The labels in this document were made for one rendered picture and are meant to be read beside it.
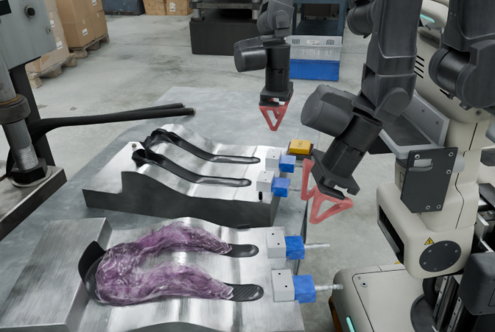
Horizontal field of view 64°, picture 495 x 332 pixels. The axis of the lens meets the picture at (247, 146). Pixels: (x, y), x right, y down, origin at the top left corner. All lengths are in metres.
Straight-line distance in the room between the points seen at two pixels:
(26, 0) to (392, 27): 1.19
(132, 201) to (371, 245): 1.42
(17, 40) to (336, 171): 1.11
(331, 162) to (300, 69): 3.56
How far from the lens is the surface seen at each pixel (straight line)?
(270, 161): 1.04
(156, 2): 7.79
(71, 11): 5.44
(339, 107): 0.63
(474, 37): 0.67
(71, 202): 1.20
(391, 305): 1.57
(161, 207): 1.03
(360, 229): 2.26
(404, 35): 0.62
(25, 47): 1.50
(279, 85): 0.94
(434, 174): 0.91
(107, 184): 1.12
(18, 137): 1.31
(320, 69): 4.20
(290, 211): 1.04
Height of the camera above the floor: 1.45
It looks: 29 degrees down
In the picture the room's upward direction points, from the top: 2 degrees counter-clockwise
